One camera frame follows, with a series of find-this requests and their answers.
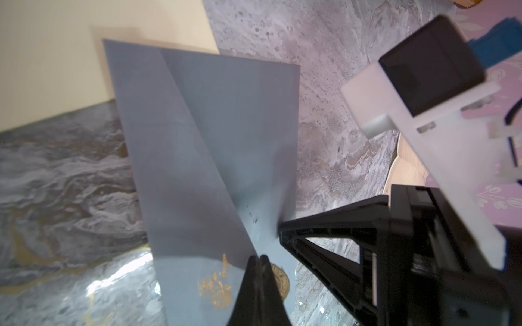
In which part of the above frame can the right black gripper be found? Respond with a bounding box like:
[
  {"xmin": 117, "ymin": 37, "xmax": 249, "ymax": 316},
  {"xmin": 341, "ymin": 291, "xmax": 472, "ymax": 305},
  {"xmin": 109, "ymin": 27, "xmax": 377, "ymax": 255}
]
[{"xmin": 377, "ymin": 185, "xmax": 521, "ymax": 325}]

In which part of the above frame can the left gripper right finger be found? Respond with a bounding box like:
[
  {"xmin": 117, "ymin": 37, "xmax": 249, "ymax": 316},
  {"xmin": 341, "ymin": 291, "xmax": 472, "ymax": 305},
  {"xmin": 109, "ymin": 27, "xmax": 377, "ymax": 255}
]
[{"xmin": 278, "ymin": 195, "xmax": 390, "ymax": 325}]

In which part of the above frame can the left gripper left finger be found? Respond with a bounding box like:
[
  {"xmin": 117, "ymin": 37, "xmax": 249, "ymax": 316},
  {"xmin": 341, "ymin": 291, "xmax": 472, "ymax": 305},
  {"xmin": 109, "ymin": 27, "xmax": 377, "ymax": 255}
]
[{"xmin": 228, "ymin": 255, "xmax": 291, "ymax": 326}]

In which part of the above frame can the grey envelope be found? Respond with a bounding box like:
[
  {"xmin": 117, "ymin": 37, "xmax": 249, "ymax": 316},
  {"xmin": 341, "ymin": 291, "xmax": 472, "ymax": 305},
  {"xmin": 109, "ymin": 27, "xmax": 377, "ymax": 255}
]
[{"xmin": 104, "ymin": 40, "xmax": 300, "ymax": 325}]

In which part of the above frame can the tan bordered certificate paper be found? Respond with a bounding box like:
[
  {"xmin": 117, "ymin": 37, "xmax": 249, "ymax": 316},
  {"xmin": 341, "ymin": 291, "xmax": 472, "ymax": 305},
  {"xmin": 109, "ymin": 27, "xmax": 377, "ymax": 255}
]
[{"xmin": 383, "ymin": 134, "xmax": 429, "ymax": 206}]

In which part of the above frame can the cream yellow envelope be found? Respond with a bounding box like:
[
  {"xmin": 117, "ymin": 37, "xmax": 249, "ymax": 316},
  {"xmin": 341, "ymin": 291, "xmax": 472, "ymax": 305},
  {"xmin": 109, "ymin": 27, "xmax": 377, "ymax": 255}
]
[{"xmin": 1, "ymin": 1, "xmax": 218, "ymax": 131}]

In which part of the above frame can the blue cloth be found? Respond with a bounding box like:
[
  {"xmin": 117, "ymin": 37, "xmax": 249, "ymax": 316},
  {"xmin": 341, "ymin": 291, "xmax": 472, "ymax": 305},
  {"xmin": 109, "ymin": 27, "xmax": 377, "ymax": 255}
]
[{"xmin": 468, "ymin": 18, "xmax": 522, "ymax": 69}]

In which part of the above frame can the wooden three-tier shelf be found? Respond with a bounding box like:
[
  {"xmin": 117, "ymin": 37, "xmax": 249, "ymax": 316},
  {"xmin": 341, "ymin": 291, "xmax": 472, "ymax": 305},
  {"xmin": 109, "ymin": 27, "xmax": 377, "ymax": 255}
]
[{"xmin": 451, "ymin": 0, "xmax": 483, "ymax": 9}]

